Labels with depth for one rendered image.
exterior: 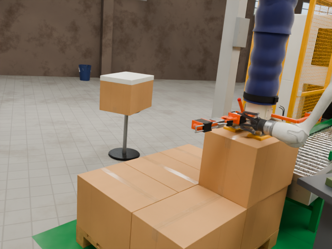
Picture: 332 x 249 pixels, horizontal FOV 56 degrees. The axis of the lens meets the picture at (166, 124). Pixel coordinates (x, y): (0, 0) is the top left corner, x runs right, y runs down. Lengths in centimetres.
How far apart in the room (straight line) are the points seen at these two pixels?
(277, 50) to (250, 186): 85
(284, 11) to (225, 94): 170
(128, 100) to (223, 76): 109
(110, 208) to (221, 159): 77
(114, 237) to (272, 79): 141
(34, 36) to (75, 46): 116
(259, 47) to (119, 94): 189
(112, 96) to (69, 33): 668
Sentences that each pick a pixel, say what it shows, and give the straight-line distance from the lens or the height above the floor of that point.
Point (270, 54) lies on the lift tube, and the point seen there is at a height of 147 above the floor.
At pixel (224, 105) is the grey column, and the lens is 362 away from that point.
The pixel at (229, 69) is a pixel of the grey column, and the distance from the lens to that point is 356.
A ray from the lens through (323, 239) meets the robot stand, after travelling 229.
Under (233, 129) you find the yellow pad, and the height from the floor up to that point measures 96.
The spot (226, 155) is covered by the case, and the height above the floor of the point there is 83.
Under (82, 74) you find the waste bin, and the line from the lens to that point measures 962.
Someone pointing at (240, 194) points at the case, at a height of 61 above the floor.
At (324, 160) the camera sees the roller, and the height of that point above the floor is 53.
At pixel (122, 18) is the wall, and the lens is 1049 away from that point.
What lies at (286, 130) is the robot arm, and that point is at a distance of 182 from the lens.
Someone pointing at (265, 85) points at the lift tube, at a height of 128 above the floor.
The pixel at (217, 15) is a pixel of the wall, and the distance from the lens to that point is 1196.
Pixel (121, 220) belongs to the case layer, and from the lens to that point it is 197.
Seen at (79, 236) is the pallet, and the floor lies 7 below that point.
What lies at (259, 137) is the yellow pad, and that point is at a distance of 206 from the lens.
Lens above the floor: 153
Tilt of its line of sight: 16 degrees down
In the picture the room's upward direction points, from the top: 5 degrees clockwise
